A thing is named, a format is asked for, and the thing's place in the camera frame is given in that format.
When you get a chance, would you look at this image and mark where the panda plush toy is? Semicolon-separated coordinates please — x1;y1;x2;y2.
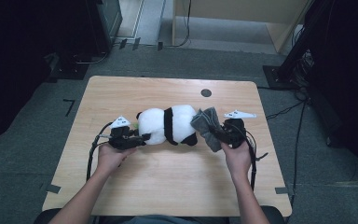
135;104;200;147

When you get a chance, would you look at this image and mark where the looped black floor cable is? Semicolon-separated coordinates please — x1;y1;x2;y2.
72;50;110;65

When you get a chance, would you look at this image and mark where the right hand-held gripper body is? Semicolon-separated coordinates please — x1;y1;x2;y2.
222;109;257;149

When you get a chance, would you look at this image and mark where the hanging black cable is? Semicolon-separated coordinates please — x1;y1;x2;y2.
164;0;192;49

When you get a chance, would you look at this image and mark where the hand-held gripper cable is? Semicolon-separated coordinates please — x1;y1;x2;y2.
243;129;269;191
86;121;115;182

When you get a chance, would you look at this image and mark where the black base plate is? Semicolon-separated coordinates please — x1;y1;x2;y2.
45;52;90;83

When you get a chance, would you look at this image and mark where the beige wooden desk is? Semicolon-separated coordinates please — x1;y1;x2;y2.
171;0;317;54

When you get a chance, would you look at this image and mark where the right hand-held gripper cable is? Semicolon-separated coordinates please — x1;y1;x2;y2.
243;129;269;191

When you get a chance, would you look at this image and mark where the person's clothing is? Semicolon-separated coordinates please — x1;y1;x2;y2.
97;214;231;224

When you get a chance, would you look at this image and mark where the grey cloth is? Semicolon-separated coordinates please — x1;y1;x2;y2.
189;106;227;153

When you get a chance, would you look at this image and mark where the black chair armrest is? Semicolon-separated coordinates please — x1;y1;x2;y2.
34;208;63;224

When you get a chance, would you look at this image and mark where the dark curtain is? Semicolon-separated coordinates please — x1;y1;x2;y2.
0;0;90;147

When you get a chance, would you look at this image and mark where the black metal stand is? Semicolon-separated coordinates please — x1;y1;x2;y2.
262;0;327;91

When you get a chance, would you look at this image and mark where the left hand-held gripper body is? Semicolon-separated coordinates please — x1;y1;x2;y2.
106;115;138;151

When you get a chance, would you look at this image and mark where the black angled floor tape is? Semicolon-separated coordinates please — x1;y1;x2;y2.
62;98;76;118

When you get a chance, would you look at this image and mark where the person's right hand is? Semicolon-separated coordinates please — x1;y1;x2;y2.
219;140;253;184

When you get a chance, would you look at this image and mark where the black cabinet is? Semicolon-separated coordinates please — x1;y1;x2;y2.
85;0;124;56

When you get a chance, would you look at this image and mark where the left hand-held gripper cable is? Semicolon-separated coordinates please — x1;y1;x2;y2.
86;121;115;182

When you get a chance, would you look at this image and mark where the person's left hand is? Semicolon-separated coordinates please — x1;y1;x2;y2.
96;143;138;177

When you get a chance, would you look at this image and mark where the short black floor cable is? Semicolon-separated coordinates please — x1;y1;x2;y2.
265;98;309;121

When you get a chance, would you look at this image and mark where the long black floor cable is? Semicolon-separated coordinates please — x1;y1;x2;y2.
283;101;308;224

